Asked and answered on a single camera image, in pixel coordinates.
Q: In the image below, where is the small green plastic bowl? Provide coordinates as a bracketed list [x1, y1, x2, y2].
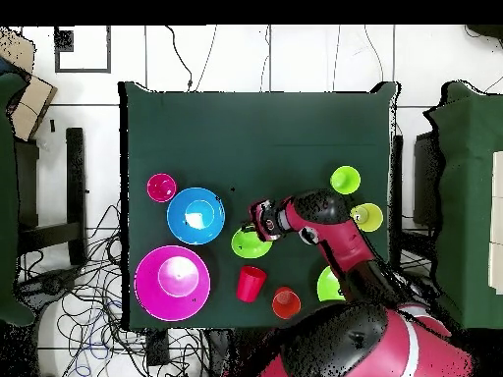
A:
[230, 226, 273, 259]

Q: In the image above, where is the red plastic cup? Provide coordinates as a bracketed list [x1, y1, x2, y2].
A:
[236, 265, 268, 303]

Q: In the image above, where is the blue plastic bowl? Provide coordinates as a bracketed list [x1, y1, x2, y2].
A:
[166, 187, 227, 246]

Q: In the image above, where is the white boxes stack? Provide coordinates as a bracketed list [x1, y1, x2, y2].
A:
[487, 150, 503, 296]

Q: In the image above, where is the dark green tablecloth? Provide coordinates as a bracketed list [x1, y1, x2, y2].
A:
[117, 81, 402, 331]

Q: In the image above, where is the red-orange plastic cup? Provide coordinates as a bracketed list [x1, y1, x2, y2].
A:
[271, 286, 303, 320]

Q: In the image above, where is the magenta plastic cup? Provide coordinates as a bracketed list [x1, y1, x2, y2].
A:
[145, 173, 178, 204]

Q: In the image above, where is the large green plastic bowl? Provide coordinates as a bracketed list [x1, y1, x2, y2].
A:
[316, 265, 347, 302]

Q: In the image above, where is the light green plastic cup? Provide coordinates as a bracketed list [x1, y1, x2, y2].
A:
[329, 165, 362, 196]

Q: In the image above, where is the large pink plastic bowl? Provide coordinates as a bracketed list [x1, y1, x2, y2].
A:
[134, 244, 212, 322]

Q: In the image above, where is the yellow plastic cup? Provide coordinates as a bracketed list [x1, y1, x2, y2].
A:
[351, 202, 384, 234]

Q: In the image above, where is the black box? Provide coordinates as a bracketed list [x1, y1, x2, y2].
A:
[412, 131, 443, 229]

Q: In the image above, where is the grey base with black knob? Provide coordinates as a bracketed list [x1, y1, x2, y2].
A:
[15, 266, 82, 311]

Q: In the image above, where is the green cloth covered table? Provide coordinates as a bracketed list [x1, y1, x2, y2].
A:
[0, 72, 36, 327]
[422, 81, 503, 331]

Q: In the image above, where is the brown cardboard box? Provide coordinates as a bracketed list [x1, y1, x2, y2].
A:
[0, 27, 59, 142]

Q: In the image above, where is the black floor cable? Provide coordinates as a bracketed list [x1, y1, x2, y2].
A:
[164, 25, 195, 92]

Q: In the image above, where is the black stand frame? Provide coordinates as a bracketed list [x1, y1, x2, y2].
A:
[15, 127, 88, 268]

